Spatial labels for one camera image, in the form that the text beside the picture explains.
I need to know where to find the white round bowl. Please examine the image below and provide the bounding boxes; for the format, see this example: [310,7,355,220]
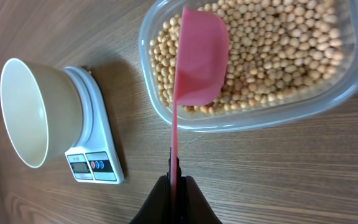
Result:
[0,58,83,168]

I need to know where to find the white digital kitchen scale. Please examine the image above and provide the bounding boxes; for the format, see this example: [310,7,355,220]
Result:
[63,67,124,185]

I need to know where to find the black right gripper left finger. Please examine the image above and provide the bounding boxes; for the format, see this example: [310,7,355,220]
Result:
[129,175,170,224]

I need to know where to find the pink plastic scoop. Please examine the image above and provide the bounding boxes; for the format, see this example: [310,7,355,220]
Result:
[170,7,229,215]

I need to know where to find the clear plastic food container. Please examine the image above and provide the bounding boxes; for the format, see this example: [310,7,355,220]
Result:
[139,0,358,133]

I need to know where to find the pile of yellow soybeans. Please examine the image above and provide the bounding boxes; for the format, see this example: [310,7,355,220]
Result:
[149,0,345,114]

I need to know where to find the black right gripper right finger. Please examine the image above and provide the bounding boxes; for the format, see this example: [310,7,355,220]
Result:
[180,176,222,224]

